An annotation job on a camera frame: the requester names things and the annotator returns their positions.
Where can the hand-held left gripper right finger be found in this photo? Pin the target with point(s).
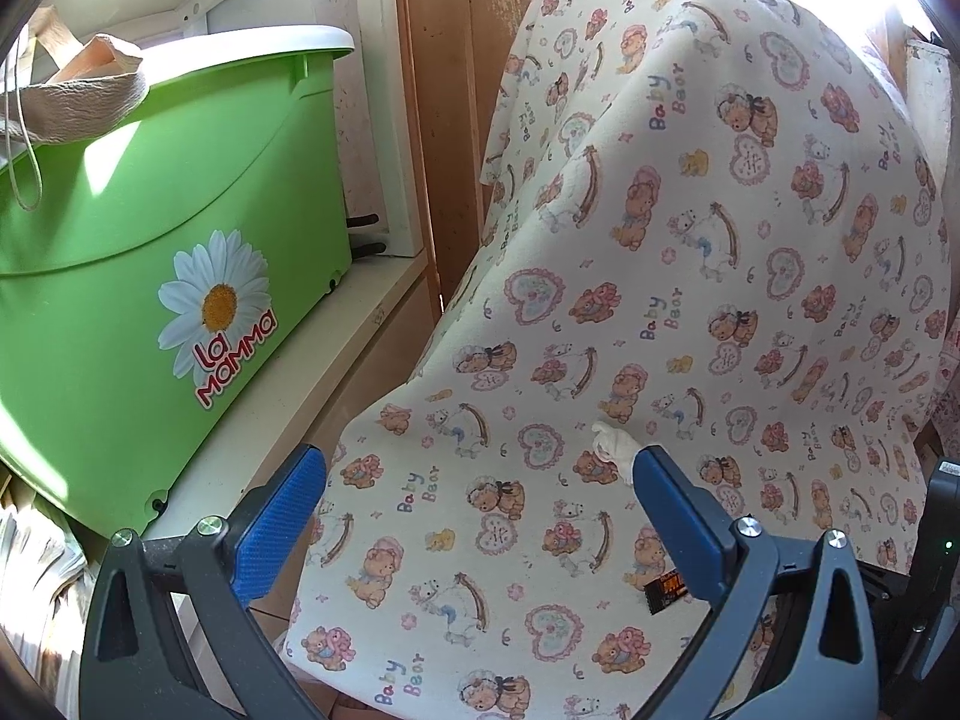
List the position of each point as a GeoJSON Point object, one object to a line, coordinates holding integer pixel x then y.
{"type": "Point", "coordinates": [675, 525]}

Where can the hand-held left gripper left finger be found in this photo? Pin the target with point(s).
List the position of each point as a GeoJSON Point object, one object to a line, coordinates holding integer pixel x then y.
{"type": "Point", "coordinates": [277, 532]}

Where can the black and orange sachet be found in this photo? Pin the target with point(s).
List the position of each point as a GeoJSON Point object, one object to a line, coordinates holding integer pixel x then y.
{"type": "Point", "coordinates": [664, 586]}

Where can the white tissue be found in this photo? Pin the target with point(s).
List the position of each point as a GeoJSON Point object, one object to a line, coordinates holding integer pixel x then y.
{"type": "Point", "coordinates": [611, 450]}

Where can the green plastic bin daisy sticker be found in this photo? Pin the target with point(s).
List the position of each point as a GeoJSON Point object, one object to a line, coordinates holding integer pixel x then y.
{"type": "Point", "coordinates": [112, 352]}

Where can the stack of newspapers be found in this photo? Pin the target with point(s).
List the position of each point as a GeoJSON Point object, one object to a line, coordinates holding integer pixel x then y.
{"type": "Point", "coordinates": [37, 562]}

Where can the bear printed blanket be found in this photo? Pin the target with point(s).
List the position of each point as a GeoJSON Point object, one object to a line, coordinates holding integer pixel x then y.
{"type": "Point", "coordinates": [637, 277]}

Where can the beige bag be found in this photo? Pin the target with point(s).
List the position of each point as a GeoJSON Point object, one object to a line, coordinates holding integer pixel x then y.
{"type": "Point", "coordinates": [75, 105]}

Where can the white window frame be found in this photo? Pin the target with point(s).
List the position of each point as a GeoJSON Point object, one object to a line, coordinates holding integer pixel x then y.
{"type": "Point", "coordinates": [390, 127]}

